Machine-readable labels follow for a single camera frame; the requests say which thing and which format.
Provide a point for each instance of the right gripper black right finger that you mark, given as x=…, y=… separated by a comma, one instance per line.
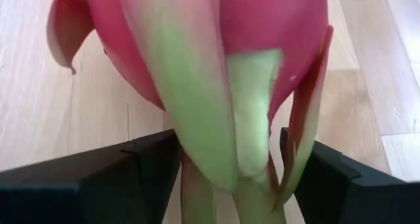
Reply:
x=361, y=201

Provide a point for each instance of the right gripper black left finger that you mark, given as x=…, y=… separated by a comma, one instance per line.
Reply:
x=82, y=184

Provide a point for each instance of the pink dragon fruit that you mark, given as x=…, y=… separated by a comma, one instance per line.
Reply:
x=197, y=53

